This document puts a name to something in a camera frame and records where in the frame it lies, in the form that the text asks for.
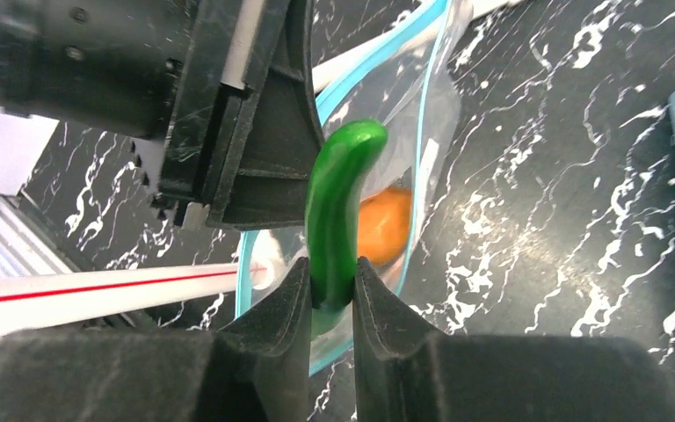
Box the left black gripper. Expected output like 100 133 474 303
0 1 265 228

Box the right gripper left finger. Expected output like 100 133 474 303
0 258 311 421

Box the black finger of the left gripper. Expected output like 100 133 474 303
207 1 323 229

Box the orange fruit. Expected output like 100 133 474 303
357 186 412 266

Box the clear zip top bag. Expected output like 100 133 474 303
235 1 482 375

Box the green chili pepper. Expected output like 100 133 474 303
305 119 388 338

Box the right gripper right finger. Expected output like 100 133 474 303
352 259 675 421

